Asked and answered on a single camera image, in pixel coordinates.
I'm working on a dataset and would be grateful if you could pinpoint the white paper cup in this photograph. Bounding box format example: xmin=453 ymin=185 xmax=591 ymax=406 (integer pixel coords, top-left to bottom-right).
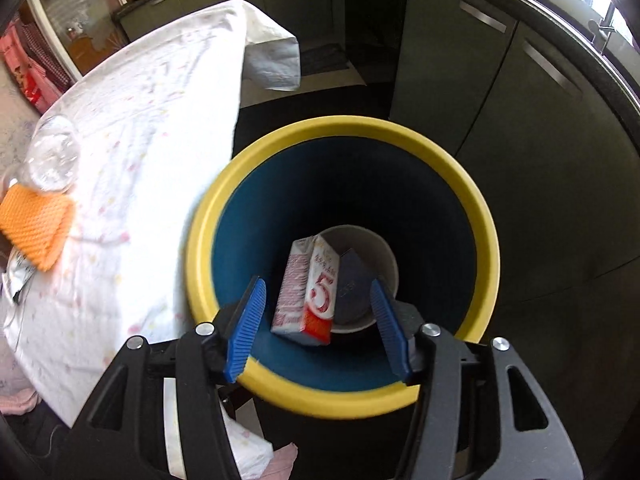
xmin=317 ymin=225 xmax=399 ymax=335

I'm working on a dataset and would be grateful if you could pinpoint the green stove cabinet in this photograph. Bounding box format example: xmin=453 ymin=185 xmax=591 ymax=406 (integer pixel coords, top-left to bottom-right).
xmin=117 ymin=0 xmax=346 ymax=43

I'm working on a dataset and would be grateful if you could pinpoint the clear plastic cup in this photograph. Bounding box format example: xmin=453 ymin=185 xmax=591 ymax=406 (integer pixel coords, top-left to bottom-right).
xmin=2 ymin=115 xmax=81 ymax=196

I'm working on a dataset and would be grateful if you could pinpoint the red and white carton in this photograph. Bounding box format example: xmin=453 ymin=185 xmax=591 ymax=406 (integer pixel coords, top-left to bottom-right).
xmin=270 ymin=234 xmax=342 ymax=346

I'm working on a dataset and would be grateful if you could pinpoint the silver foil packet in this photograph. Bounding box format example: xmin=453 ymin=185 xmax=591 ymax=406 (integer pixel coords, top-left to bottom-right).
xmin=0 ymin=250 xmax=38 ymax=311

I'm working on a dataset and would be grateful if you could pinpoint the blue bin with yellow rim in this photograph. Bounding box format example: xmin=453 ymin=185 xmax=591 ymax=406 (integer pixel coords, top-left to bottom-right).
xmin=184 ymin=115 xmax=501 ymax=418

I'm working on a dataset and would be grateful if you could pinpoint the wooden framed glass door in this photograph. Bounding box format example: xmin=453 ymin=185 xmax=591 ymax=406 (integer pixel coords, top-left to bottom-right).
xmin=27 ymin=0 xmax=141 ymax=78

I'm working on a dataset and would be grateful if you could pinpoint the white tablecloth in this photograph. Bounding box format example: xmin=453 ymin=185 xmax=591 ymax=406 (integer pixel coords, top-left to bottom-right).
xmin=0 ymin=0 xmax=301 ymax=480

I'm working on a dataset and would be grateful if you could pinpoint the green sink cabinet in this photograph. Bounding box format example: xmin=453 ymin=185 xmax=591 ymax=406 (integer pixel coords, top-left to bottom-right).
xmin=389 ymin=0 xmax=640 ymax=281

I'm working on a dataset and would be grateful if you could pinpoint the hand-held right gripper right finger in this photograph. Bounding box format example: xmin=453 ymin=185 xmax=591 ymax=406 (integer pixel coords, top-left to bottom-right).
xmin=369 ymin=275 xmax=586 ymax=480

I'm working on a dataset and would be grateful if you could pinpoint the red checked cloth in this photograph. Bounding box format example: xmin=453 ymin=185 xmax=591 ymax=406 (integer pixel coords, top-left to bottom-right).
xmin=0 ymin=17 xmax=73 ymax=113

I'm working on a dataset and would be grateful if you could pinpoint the dark blue packet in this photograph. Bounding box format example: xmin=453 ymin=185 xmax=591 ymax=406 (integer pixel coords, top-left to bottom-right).
xmin=334 ymin=249 xmax=376 ymax=326

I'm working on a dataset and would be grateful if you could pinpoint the pink cloth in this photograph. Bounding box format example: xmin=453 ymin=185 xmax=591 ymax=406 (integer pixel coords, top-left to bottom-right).
xmin=0 ymin=390 xmax=41 ymax=416
xmin=262 ymin=442 xmax=298 ymax=480

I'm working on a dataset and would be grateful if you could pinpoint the orange foam net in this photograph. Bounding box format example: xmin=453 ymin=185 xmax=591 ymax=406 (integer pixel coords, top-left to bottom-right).
xmin=0 ymin=183 xmax=75 ymax=272

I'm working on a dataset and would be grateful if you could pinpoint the chrome kitchen faucet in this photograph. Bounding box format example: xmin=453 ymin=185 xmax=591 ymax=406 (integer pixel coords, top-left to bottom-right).
xmin=587 ymin=2 xmax=618 ymax=53

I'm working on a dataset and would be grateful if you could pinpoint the dark striped floor mat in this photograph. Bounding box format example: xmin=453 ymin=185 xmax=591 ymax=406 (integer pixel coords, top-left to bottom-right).
xmin=300 ymin=44 xmax=348 ymax=75

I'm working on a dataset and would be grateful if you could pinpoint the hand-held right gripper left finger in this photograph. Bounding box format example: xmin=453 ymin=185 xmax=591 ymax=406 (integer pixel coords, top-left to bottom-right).
xmin=60 ymin=275 xmax=268 ymax=480

